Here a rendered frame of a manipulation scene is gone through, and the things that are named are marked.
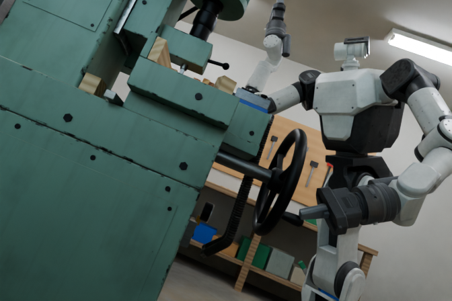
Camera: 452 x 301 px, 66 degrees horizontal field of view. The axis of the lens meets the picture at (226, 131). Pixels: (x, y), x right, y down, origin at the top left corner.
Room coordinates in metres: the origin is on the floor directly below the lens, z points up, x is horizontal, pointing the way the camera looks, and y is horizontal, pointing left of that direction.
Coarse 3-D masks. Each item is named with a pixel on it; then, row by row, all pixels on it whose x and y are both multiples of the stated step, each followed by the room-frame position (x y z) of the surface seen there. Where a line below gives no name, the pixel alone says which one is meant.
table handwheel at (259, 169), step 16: (288, 144) 0.93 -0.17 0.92; (304, 144) 0.77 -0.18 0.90; (224, 160) 0.87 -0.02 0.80; (240, 160) 0.87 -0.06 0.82; (272, 160) 1.00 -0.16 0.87; (304, 160) 0.76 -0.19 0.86; (256, 176) 0.87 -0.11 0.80; (272, 176) 0.86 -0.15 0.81; (288, 176) 0.75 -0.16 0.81; (272, 192) 0.89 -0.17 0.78; (288, 192) 0.75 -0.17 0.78; (256, 208) 0.98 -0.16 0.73; (272, 208) 0.78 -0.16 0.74; (256, 224) 0.89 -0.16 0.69; (272, 224) 0.79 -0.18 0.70
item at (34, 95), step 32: (0, 64) 0.66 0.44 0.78; (0, 96) 0.66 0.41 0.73; (32, 96) 0.66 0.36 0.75; (64, 96) 0.66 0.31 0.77; (96, 96) 0.66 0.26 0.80; (64, 128) 0.66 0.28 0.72; (96, 128) 0.66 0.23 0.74; (128, 128) 0.66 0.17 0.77; (160, 128) 0.66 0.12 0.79; (128, 160) 0.66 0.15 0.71; (160, 160) 0.66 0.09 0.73; (192, 160) 0.66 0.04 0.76
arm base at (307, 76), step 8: (304, 72) 1.41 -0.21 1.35; (312, 72) 1.39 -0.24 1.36; (320, 72) 1.39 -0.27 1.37; (304, 80) 1.36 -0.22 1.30; (312, 80) 1.34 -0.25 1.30; (304, 88) 1.37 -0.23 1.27; (312, 88) 1.36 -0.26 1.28; (304, 96) 1.41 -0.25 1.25; (312, 96) 1.38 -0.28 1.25; (312, 104) 1.41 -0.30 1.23
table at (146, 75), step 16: (144, 64) 0.64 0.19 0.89; (160, 64) 0.64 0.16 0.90; (128, 80) 0.64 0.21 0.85; (144, 80) 0.64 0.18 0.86; (160, 80) 0.64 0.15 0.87; (176, 80) 0.64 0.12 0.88; (192, 80) 0.64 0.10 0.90; (160, 96) 0.64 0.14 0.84; (176, 96) 0.64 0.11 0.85; (192, 96) 0.64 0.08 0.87; (208, 96) 0.64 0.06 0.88; (224, 96) 0.64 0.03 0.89; (192, 112) 0.65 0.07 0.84; (208, 112) 0.64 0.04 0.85; (224, 112) 0.64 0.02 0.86; (224, 128) 0.68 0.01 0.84; (224, 144) 0.87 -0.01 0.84; (240, 144) 0.85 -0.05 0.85; (256, 144) 0.85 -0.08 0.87
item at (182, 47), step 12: (168, 36) 0.85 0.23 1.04; (180, 36) 0.85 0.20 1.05; (192, 36) 0.85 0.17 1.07; (168, 48) 0.85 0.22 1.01; (180, 48) 0.85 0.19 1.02; (192, 48) 0.85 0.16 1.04; (204, 48) 0.85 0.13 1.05; (180, 60) 0.87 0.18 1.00; (192, 60) 0.85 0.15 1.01; (204, 60) 0.85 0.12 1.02
